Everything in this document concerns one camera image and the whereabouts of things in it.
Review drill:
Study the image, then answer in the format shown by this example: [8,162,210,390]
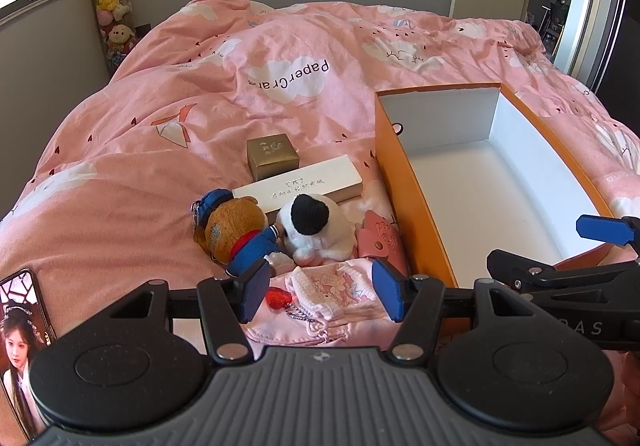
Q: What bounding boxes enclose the brown bear plush blue uniform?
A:
[190,189,281,279]

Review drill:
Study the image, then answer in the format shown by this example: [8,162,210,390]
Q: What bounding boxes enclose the red heart keychain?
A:
[265,289,328,334]

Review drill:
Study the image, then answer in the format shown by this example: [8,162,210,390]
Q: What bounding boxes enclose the pink white printed cloth pouch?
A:
[285,260,391,327]

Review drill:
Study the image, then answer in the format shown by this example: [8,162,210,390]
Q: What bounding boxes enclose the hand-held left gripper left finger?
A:
[102,260,273,364]

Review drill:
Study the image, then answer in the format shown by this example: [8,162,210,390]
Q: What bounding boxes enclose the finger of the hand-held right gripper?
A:
[486,249,640,298]
[575,213,640,247]

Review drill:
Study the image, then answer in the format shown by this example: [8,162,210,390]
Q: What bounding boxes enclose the smartphone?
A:
[0,267,58,444]

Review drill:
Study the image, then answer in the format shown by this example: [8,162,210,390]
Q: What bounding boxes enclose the white plush black patch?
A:
[274,193,357,267]

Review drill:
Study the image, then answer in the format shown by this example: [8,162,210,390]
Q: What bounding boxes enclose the grey sliding door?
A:
[552,0,640,92]

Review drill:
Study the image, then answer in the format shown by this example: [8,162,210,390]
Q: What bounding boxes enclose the pink key pouch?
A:
[356,209,408,274]

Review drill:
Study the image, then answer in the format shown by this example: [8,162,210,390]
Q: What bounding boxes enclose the orange cardboard box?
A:
[374,82,618,289]

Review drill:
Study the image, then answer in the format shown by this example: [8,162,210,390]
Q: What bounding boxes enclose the small gold box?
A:
[246,132,301,182]

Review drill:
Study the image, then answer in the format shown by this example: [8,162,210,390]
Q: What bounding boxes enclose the long white box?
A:
[232,155,366,214]

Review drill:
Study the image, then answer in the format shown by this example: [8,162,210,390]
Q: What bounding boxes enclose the pink printed blanket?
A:
[0,0,640,432]

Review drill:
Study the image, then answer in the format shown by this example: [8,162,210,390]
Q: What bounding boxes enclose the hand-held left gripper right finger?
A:
[371,259,541,362]

